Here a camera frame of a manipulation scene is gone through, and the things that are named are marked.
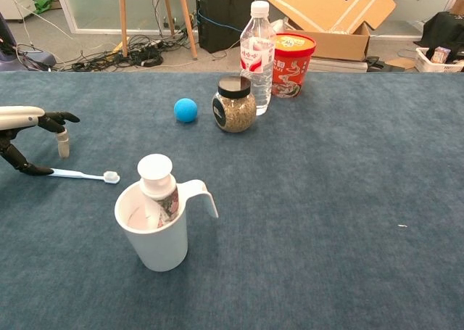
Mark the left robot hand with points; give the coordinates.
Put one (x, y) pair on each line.
(18, 116)

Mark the light blue toothbrush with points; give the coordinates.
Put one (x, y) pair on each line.
(79, 174)

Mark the floral toothpaste tube white cap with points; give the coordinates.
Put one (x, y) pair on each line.
(156, 170)

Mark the blue grey machine base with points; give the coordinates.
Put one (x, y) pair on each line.
(7, 59)

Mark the green plastic object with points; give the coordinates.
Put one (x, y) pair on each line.
(43, 4)

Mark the white cabinet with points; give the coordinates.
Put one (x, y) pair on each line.
(14, 0)

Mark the wooden leg stand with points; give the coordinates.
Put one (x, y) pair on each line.
(123, 18)

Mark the blue foam ball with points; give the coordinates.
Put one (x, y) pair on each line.
(185, 110)

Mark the glass jar black lid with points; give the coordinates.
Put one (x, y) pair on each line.
(235, 112)

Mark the black computer case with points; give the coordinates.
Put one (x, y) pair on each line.
(221, 21)

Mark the clear water bottle red label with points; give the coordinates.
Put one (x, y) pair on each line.
(256, 47)

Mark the red instant noodle bucket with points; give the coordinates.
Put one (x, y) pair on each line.
(295, 69)

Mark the blue table cloth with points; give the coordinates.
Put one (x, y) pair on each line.
(326, 199)

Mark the aluminium profile rails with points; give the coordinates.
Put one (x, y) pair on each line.
(337, 66)

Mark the open cardboard box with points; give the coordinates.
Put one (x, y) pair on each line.
(326, 7)

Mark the black flat stand base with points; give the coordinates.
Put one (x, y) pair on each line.
(375, 63)

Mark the flat cardboard piece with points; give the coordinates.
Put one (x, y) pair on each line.
(400, 64)

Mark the white plastic basket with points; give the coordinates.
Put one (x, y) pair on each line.
(424, 64)

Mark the small colourful carton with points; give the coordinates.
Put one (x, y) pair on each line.
(440, 55)

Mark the black cloth covered object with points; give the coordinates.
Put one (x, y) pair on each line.
(442, 29)

